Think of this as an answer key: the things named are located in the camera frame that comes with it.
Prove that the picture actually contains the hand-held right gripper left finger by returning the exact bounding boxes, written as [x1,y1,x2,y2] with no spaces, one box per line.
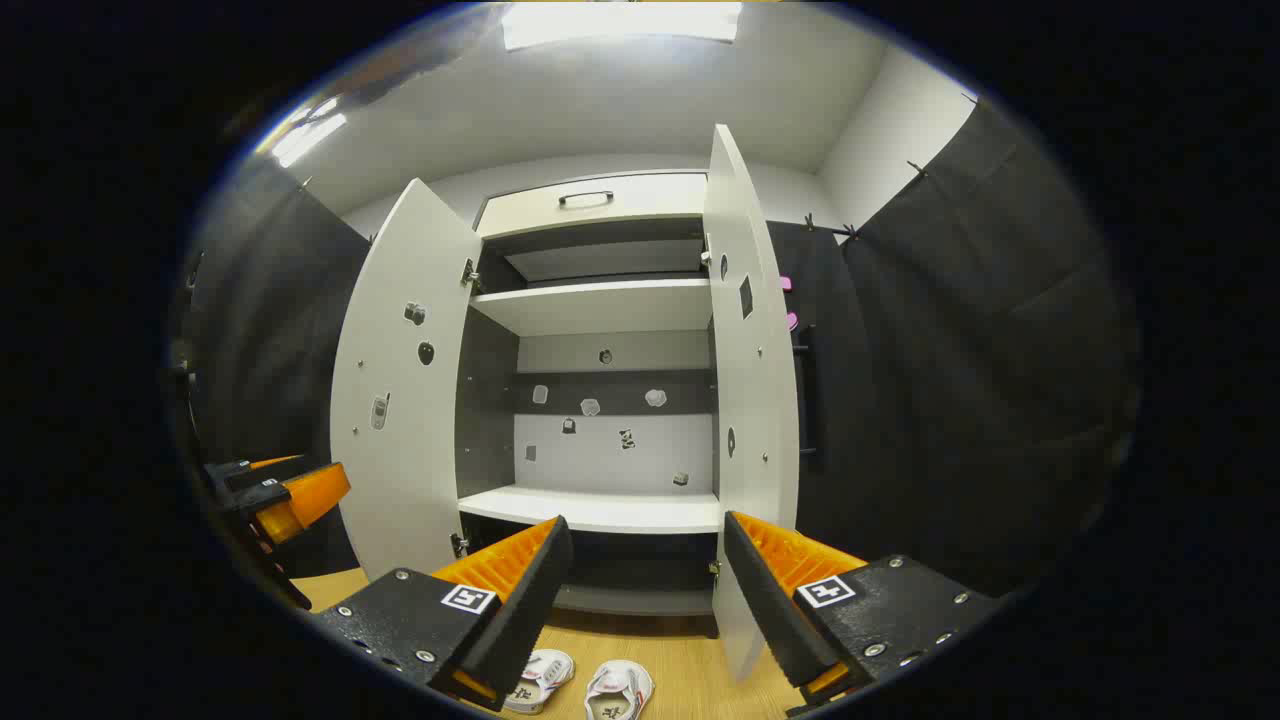
[312,515,575,713]

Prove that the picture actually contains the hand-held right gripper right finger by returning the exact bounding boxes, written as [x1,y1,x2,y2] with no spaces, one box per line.
[722,510,1004,719]

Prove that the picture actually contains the white shoe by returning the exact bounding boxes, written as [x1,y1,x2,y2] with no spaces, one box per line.
[585,660,656,720]
[503,648,576,715]

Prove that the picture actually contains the white shoe cabinet door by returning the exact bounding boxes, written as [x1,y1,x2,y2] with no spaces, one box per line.
[330,178,483,583]
[702,123,801,683]

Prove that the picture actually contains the white shoe cabinet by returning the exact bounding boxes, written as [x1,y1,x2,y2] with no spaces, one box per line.
[455,170,723,641]

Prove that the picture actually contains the white cabinet shelf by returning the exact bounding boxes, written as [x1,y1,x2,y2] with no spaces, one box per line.
[458,485,723,535]
[468,278,713,337]

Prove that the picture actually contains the white cabinet drawer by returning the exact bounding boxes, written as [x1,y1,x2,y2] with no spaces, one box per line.
[475,172,709,239]

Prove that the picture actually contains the black backdrop cloth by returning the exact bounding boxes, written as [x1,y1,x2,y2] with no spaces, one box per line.
[765,100,1141,601]
[185,180,373,581]

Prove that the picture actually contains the small ceiling light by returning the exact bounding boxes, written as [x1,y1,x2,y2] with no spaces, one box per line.
[268,95,349,169]

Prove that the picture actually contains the large ceiling light panel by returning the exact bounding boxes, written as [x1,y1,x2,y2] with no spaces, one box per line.
[500,0,744,51]

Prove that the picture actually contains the black door handle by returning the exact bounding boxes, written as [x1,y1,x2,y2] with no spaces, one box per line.
[793,325,817,457]

